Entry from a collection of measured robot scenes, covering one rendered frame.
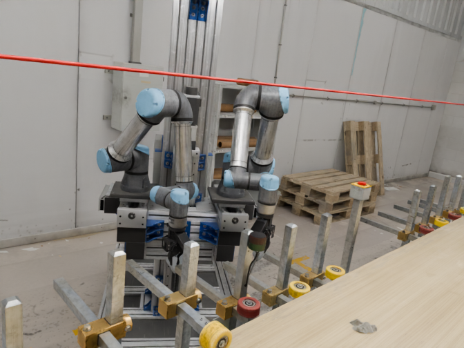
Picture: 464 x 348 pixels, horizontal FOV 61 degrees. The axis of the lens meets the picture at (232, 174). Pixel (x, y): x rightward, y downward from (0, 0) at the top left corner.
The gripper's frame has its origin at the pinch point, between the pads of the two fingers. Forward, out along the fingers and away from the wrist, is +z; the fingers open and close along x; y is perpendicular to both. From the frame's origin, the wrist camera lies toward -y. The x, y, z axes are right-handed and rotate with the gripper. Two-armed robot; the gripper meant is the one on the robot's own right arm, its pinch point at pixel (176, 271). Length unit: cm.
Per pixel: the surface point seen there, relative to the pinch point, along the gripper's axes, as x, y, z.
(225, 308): 5.0, -36.1, -4.3
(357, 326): -21, -72, -8
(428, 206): -177, -34, -14
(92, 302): -16, 114, 83
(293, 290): -21, -45, -7
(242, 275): -2.2, -35.3, -14.4
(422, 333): -38, -86, -7
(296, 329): -3, -61, -7
